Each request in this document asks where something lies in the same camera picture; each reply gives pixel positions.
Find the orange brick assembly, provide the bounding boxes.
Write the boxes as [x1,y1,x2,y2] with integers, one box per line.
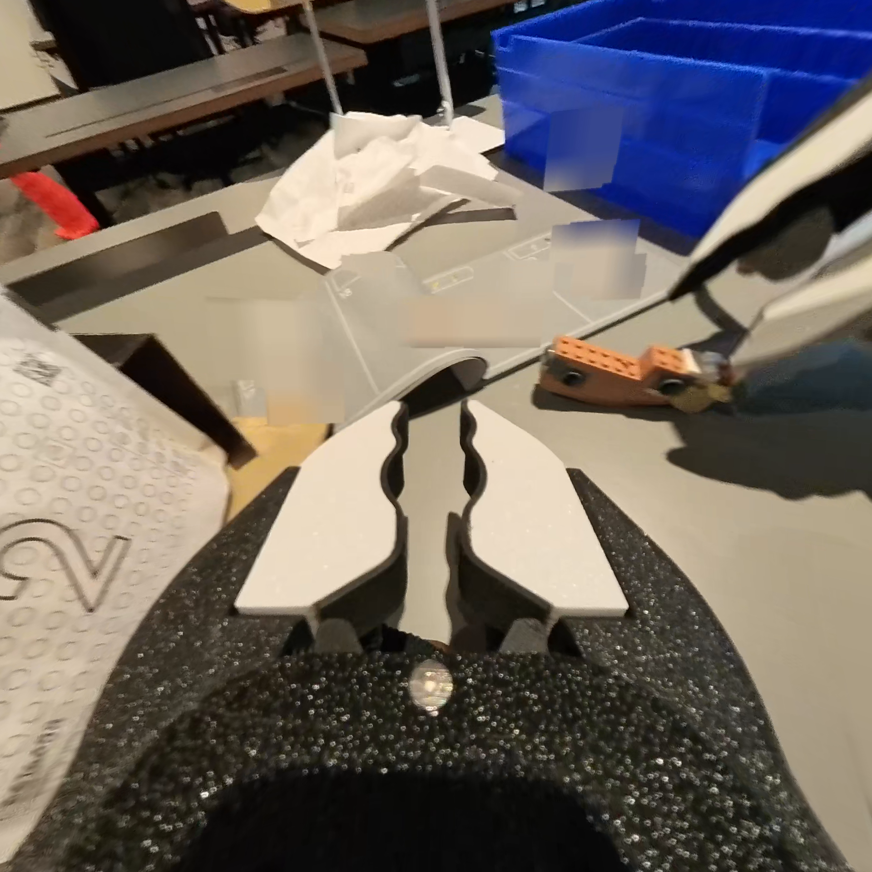
[538,334,735,414]

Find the white metal pole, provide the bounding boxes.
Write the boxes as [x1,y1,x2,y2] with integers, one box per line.
[425,0,456,129]
[305,0,346,118]

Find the long dark table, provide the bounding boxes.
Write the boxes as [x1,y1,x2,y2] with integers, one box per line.
[0,34,369,179]

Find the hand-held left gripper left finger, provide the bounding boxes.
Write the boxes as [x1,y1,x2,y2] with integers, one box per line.
[233,399,410,638]

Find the crumpled white paper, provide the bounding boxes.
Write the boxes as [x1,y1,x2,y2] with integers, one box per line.
[255,112,525,270]

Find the brown table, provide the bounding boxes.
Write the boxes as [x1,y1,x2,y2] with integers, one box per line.
[310,0,519,49]

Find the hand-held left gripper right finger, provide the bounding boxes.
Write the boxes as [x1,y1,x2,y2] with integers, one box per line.
[458,399,630,638]

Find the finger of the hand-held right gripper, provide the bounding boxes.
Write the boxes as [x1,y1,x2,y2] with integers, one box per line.
[668,71,872,302]
[729,269,872,376]

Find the red cloth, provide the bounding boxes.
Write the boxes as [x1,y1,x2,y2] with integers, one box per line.
[12,170,101,241]

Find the blue plastic bin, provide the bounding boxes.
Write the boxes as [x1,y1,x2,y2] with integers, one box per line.
[490,0,872,239]

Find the patterned white paper bag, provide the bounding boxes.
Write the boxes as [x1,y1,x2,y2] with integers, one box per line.
[0,286,229,818]

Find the grey instruction booklet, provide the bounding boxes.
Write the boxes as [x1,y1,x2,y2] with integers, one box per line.
[320,221,682,416]

